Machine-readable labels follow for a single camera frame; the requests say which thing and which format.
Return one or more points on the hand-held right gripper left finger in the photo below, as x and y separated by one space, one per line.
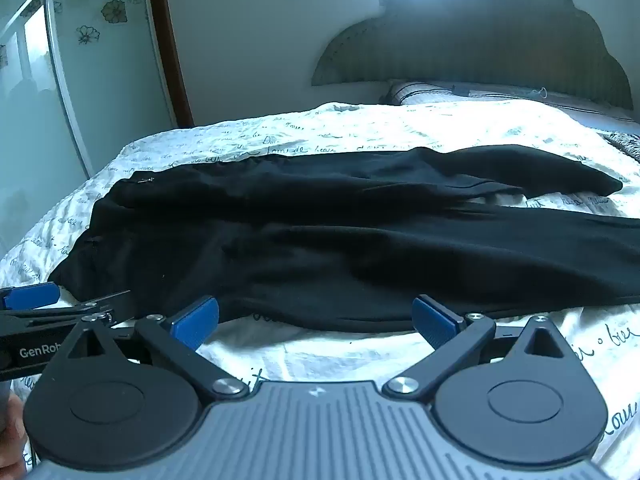
197 324

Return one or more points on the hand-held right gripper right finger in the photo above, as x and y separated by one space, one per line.
433 324

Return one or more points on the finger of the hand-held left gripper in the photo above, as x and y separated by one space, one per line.
102 301
30 295

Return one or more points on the black pants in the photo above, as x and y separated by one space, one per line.
320 245

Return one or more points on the person's left hand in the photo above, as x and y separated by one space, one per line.
11 440

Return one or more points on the white script-printed blanket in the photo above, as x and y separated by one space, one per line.
310 127

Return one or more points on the white pillow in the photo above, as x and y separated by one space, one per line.
490 94

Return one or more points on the dark patterned cloth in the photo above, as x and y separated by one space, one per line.
625 144

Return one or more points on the dark scalloped headboard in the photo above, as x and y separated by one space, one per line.
480 35

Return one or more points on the brown wooden wardrobe frame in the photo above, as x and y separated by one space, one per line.
170 45

